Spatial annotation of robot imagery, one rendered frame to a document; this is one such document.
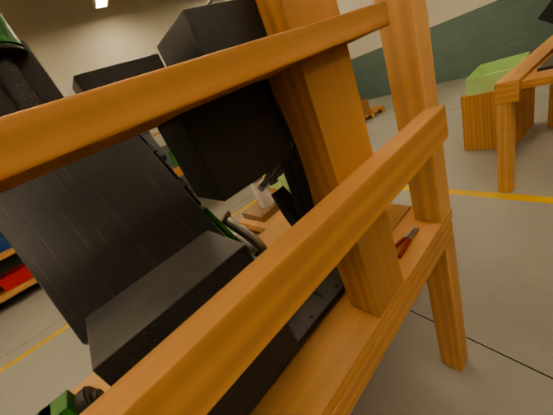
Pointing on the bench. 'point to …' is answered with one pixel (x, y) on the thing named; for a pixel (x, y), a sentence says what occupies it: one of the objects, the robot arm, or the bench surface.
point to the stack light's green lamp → (10, 41)
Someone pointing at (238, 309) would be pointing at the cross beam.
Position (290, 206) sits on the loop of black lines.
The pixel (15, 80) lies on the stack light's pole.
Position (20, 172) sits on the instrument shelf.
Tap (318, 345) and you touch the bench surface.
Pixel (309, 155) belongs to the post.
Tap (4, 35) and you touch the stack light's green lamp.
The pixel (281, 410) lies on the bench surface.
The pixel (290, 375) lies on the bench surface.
